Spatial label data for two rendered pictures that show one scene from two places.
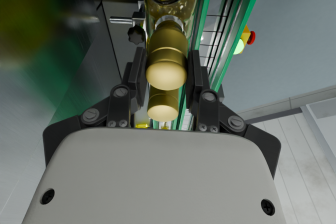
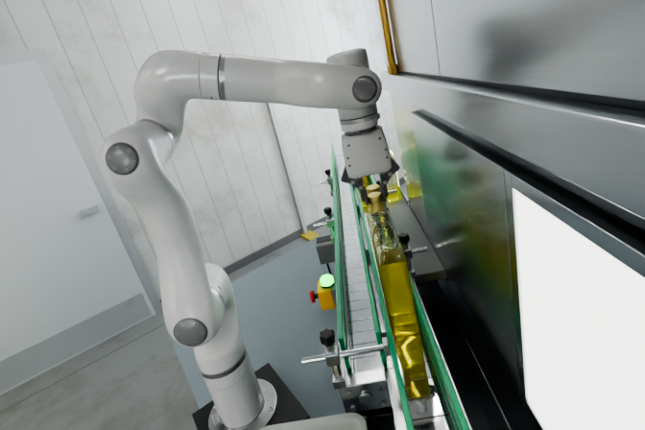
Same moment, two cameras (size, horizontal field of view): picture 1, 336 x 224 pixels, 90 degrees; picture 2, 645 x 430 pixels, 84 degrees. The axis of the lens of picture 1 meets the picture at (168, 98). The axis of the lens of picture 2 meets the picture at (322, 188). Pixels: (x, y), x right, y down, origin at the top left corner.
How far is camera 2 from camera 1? 72 cm
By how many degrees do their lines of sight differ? 20
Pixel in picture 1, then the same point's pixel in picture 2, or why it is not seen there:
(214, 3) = (358, 288)
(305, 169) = not seen: hidden behind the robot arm
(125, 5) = (425, 272)
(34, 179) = not seen: hidden behind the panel
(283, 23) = (269, 346)
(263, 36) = (285, 331)
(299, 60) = not seen: hidden behind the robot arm
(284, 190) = (181, 178)
